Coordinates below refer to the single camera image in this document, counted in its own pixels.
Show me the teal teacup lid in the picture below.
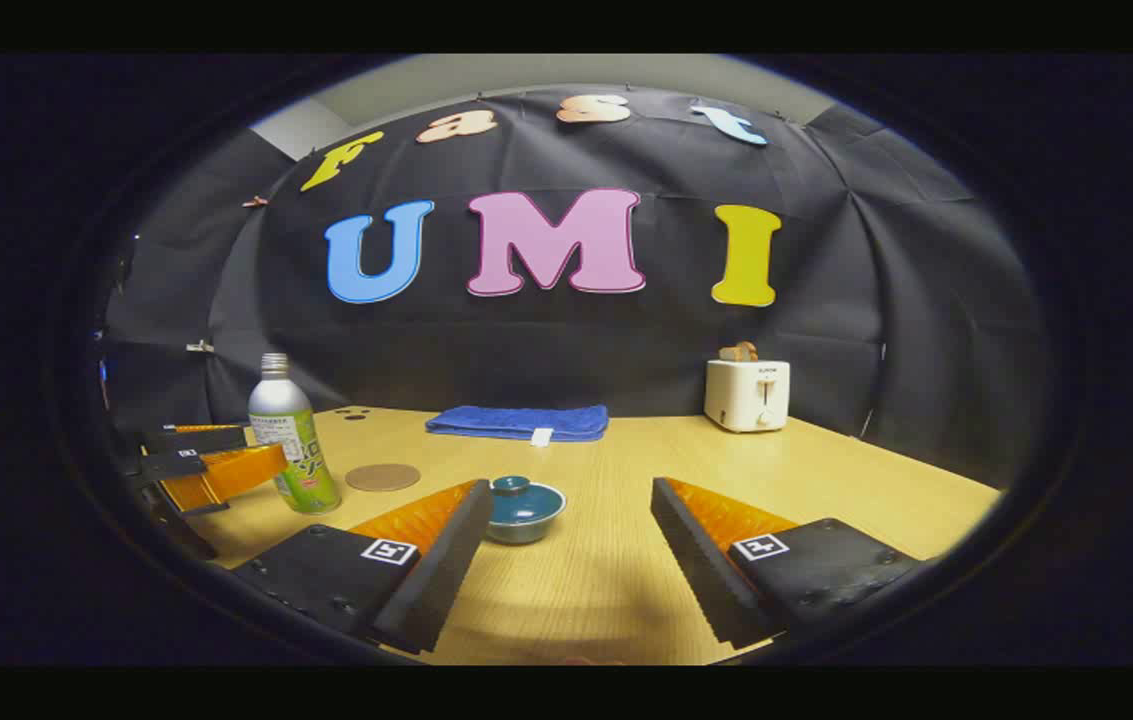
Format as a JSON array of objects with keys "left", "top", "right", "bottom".
[{"left": 491, "top": 475, "right": 559, "bottom": 527}]

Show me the silver green water bottle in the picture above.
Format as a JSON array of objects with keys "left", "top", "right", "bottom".
[{"left": 248, "top": 353, "right": 342, "bottom": 515}]

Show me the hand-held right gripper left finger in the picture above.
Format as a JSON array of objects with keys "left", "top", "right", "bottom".
[{"left": 231, "top": 478, "right": 495, "bottom": 656}]

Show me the black backdrop cloth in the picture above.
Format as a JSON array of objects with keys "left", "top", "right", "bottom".
[{"left": 96, "top": 85, "right": 1047, "bottom": 491}]

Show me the teal white teacup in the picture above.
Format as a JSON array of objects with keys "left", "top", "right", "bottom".
[{"left": 484, "top": 480, "right": 567, "bottom": 545}]

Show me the round brown coaster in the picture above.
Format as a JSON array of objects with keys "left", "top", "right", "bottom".
[{"left": 345, "top": 463, "right": 422, "bottom": 492}]

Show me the folded blue towel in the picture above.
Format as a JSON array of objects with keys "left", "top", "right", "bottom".
[{"left": 425, "top": 404, "right": 610, "bottom": 442}]

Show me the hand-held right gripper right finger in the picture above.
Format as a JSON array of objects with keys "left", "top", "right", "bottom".
[{"left": 650, "top": 477, "right": 922, "bottom": 649}]

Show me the white toaster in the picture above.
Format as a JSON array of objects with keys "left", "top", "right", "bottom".
[{"left": 704, "top": 358, "right": 791, "bottom": 433}]

